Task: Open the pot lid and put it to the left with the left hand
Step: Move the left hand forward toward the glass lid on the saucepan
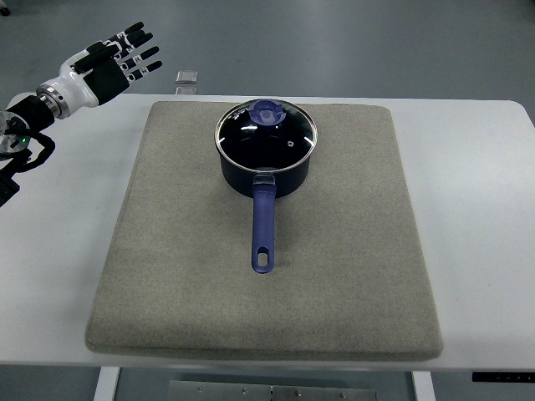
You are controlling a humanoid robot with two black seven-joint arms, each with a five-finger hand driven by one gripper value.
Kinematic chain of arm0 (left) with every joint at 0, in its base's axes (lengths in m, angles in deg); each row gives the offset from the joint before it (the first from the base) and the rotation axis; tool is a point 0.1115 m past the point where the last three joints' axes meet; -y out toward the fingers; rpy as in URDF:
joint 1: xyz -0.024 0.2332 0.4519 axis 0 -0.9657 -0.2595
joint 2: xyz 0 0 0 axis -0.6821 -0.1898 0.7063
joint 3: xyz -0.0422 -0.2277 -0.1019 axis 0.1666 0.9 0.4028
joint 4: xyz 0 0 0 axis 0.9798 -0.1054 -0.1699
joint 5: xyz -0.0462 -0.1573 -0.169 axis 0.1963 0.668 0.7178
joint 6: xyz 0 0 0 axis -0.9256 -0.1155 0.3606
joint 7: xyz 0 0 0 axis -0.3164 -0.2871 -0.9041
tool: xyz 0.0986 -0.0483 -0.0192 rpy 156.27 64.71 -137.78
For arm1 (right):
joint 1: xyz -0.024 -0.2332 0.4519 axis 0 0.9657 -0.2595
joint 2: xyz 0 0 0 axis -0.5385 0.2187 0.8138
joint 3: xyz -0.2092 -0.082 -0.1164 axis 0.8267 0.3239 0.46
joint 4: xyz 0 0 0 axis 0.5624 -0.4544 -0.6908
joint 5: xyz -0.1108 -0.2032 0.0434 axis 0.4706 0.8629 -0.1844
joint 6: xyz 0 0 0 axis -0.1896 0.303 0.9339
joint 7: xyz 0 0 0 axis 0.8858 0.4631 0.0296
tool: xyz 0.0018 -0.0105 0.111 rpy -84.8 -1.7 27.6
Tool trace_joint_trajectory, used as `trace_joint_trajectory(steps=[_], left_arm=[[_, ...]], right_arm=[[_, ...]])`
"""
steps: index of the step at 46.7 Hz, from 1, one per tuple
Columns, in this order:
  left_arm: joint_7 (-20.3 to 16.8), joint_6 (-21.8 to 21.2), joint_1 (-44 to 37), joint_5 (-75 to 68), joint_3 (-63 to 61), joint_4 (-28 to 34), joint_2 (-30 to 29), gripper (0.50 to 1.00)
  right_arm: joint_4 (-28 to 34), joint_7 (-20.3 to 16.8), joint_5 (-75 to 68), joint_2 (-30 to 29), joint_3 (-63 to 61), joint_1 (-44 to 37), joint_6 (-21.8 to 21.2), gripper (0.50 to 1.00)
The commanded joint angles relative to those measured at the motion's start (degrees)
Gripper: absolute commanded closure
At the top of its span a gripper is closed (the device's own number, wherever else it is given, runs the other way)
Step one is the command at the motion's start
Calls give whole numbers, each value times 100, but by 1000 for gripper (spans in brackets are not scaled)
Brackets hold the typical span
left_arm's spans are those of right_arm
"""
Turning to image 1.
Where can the clear floor marker lower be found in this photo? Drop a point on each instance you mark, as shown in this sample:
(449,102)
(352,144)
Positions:
(186,90)

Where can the clear floor marker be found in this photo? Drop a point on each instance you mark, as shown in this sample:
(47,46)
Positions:
(186,77)
(186,90)

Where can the clear floor marker upper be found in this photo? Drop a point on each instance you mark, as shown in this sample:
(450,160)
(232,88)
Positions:
(186,77)

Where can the white table leg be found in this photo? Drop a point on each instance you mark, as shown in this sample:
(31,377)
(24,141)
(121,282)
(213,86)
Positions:
(423,386)
(107,384)

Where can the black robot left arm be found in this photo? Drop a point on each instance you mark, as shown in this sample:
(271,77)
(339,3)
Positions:
(23,144)

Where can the glass lid with blue knob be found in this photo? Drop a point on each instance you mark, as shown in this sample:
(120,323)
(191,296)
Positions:
(266,134)

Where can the white table leg right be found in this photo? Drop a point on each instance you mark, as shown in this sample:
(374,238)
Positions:
(423,386)

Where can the black table control panel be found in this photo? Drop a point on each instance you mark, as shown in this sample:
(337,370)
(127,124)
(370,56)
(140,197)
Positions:
(502,377)

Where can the dark blue saucepan blue handle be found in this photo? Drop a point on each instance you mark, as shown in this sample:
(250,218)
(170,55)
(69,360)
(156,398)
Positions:
(264,185)

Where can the white table leg left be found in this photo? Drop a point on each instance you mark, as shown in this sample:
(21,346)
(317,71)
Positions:
(107,384)

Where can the beige fabric mat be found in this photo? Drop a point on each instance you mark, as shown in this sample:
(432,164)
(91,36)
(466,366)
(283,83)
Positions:
(250,234)

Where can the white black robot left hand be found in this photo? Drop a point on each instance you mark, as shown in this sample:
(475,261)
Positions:
(100,72)

